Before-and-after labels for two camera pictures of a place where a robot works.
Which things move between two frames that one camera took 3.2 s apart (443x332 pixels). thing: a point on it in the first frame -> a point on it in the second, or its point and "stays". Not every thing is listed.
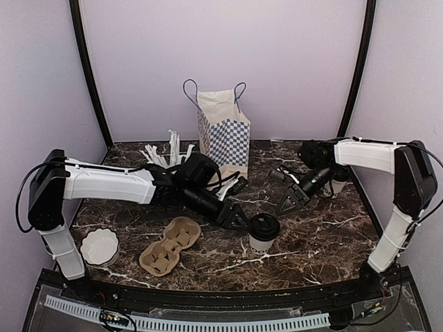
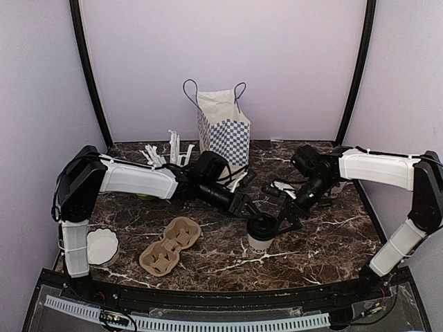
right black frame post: x=369 y=23 stays
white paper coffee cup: x=259 y=247 stays
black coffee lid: x=264 y=227 stays
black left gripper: x=225 y=221 -> x=237 y=207
